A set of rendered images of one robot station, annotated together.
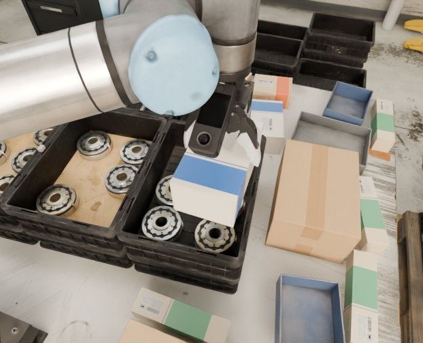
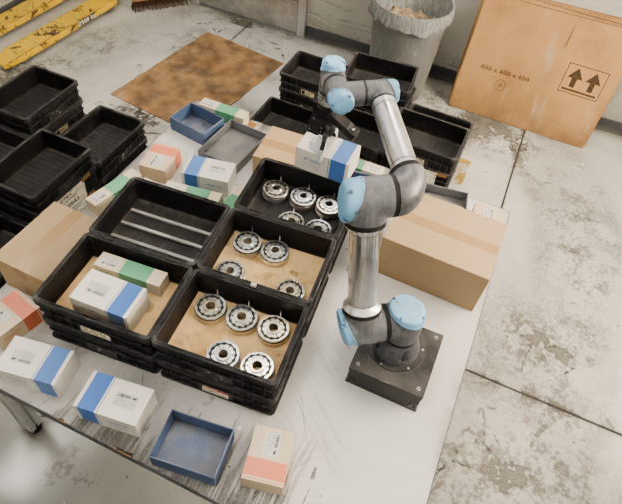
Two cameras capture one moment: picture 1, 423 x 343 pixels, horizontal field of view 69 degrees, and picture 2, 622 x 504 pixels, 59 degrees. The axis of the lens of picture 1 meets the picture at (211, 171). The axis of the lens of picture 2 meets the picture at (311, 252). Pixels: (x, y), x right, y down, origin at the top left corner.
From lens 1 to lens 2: 1.75 m
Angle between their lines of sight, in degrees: 54
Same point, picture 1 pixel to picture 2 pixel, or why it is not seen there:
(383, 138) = (244, 116)
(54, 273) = (327, 327)
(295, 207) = not seen: hidden behind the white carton
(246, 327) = not seen: hidden behind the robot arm
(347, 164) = (282, 133)
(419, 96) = (97, 95)
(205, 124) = (348, 125)
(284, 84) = (162, 148)
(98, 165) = (250, 273)
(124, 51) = (392, 93)
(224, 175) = (346, 147)
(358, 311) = (366, 168)
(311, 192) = not seen: hidden behind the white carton
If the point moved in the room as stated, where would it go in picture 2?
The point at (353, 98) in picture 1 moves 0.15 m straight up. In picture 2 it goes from (184, 118) to (181, 90)
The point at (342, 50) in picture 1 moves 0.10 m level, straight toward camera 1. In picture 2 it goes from (60, 108) to (75, 115)
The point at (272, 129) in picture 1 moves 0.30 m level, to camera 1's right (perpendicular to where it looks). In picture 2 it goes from (225, 168) to (237, 124)
